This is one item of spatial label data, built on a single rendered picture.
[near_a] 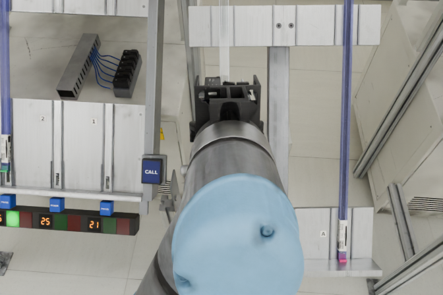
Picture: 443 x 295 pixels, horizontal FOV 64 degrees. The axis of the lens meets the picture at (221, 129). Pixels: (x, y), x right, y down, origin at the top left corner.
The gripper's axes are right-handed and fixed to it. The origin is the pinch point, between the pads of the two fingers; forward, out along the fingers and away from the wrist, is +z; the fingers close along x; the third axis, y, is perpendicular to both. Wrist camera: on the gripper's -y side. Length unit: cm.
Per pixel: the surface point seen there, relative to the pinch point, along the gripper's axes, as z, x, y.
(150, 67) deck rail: 21.8, 14.5, 2.0
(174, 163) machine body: 61, 16, -40
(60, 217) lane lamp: 16.5, 36.2, -30.2
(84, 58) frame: 62, 42, -3
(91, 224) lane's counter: 15.6, 29.1, -31.5
